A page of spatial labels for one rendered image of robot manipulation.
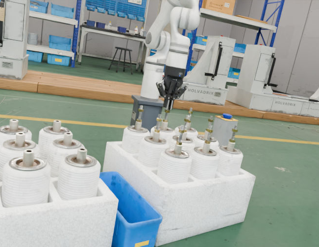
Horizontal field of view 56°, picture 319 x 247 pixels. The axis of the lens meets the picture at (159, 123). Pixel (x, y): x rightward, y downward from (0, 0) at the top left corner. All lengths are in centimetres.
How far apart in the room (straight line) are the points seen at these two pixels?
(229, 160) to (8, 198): 66
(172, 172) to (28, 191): 39
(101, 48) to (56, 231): 868
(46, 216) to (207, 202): 49
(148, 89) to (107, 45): 790
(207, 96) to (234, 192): 229
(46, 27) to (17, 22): 629
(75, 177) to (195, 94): 258
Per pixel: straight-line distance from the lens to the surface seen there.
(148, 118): 144
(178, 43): 108
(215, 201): 99
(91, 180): 73
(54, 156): 82
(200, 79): 338
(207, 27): 1029
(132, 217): 95
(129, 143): 105
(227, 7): 641
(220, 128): 128
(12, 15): 293
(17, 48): 293
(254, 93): 358
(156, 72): 142
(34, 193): 70
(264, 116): 363
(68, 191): 73
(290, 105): 393
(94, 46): 925
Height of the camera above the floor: 54
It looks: 13 degrees down
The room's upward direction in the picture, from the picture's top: 10 degrees clockwise
